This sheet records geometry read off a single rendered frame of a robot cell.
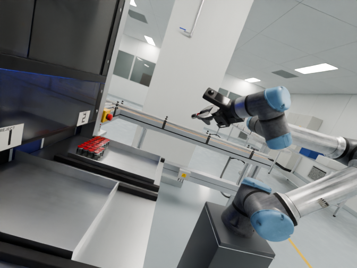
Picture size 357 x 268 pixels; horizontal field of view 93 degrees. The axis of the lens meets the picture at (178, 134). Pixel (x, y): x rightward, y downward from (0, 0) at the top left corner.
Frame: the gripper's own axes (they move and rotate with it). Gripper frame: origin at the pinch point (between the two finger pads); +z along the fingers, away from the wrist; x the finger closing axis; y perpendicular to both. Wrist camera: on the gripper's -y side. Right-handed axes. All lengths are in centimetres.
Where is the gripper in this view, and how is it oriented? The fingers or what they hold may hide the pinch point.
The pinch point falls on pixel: (199, 114)
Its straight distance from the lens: 77.8
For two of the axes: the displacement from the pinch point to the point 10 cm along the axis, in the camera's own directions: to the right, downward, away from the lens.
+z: -5.7, 0.8, 8.2
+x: 5.2, -7.3, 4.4
